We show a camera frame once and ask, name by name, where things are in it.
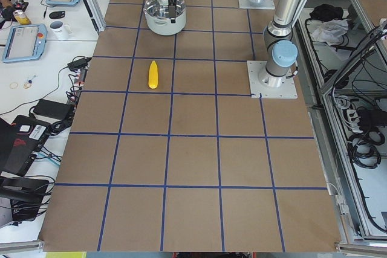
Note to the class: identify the glass pot lid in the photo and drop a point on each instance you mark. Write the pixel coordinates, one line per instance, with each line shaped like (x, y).
(160, 8)

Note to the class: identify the yellow corn cob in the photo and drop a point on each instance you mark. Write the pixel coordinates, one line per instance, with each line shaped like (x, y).
(153, 75)

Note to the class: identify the pale green steel pot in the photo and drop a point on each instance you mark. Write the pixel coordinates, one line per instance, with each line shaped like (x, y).
(165, 26)

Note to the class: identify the black power adapter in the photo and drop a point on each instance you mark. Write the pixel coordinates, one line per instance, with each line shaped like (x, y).
(78, 64)

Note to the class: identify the white mug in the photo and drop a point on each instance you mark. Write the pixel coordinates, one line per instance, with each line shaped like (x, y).
(61, 31)

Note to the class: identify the power strip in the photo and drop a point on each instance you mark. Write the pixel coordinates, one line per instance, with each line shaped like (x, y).
(77, 79)

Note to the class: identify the black computer mouse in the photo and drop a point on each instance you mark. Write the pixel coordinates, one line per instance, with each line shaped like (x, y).
(57, 14)

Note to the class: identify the blue teach pendant near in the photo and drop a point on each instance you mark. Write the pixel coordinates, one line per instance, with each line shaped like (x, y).
(24, 43)

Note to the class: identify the yellow can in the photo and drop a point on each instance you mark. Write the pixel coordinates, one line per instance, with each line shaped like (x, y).
(21, 17)

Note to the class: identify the black power brick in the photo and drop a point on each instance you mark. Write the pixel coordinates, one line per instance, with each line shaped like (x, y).
(52, 109)

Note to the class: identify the white crumpled cloth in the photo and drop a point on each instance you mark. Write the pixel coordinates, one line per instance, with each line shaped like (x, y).
(330, 32)

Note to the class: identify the black laptop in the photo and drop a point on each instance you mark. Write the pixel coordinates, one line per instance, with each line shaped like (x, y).
(20, 141)

